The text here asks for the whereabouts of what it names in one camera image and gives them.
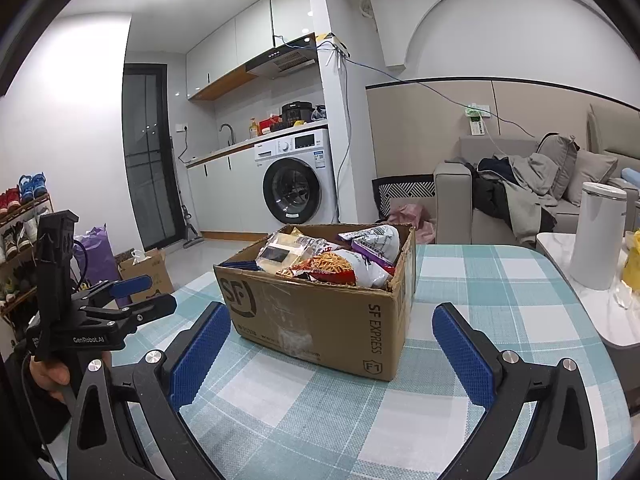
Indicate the yellow plastic bag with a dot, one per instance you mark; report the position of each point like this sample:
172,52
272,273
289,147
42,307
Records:
632,260

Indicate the purple snack bag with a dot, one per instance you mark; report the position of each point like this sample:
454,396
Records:
375,242

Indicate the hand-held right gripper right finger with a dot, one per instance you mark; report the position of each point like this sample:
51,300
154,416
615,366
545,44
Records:
462,355

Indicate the black pressure cooker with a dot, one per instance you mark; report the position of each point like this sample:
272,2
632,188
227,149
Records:
297,115

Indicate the white router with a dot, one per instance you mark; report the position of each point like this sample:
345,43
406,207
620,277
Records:
334,44

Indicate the red box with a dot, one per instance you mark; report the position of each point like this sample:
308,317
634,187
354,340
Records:
270,125

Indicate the grey sofa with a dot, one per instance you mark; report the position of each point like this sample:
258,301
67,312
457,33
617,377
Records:
452,200

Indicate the blue sneaker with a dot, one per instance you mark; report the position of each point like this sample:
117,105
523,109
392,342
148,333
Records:
32,186

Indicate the red noodle snack packet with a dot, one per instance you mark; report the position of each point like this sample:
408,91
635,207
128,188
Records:
325,265

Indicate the range hood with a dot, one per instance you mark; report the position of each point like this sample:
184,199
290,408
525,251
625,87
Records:
285,62

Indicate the dark glass door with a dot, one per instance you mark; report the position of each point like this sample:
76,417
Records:
150,160

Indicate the white washing machine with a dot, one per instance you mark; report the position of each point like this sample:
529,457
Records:
295,185

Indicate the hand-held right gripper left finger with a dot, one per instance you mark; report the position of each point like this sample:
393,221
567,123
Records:
200,355

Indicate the light blue cushion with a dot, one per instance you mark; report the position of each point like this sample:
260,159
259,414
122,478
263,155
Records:
631,177

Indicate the yellow bottle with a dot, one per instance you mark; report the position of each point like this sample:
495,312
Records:
253,127

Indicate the white side table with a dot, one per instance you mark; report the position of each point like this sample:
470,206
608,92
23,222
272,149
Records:
560,255

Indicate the person's left forearm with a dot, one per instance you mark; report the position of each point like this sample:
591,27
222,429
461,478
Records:
40,420

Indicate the red shoe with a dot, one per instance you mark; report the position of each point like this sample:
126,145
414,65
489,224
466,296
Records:
7,198

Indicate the white trash bin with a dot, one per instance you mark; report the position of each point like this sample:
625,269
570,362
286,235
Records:
597,240

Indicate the blue cookie packet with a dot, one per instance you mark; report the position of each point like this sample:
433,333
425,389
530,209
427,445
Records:
245,266

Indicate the grey hooded jacket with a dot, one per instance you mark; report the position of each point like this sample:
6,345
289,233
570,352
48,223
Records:
530,180

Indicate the teal checkered tablecloth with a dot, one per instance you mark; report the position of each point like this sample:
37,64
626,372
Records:
475,270

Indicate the white upper cabinet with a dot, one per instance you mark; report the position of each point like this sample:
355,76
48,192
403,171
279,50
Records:
225,55

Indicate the black patterned chair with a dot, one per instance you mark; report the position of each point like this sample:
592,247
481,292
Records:
405,190

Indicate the purple plastic bag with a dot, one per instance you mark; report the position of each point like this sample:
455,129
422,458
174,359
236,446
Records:
95,250

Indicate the printed cardboard floor box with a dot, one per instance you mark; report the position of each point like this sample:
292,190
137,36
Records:
155,272

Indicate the kitchen faucet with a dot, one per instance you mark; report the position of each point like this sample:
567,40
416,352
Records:
231,132

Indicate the wooden shoe rack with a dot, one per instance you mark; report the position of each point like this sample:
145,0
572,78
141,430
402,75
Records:
30,206

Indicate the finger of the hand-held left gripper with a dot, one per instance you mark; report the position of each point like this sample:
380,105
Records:
130,284
155,305

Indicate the dark jacket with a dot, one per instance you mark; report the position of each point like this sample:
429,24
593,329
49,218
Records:
487,195

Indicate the floor mop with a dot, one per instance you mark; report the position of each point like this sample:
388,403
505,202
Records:
192,237

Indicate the person's left hand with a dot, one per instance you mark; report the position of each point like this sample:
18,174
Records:
50,377

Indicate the pink cloth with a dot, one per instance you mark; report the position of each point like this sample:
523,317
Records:
410,215

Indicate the grey pillow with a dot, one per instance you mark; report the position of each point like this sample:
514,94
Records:
560,160
592,175

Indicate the white grey sneaker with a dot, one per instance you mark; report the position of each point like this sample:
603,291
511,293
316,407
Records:
17,237

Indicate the white base cabinet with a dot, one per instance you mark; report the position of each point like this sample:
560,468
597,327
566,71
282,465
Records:
225,190

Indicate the clear plastic snack packet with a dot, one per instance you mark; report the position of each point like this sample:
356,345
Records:
285,255

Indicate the brown cardboard box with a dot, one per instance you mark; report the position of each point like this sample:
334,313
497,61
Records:
310,325

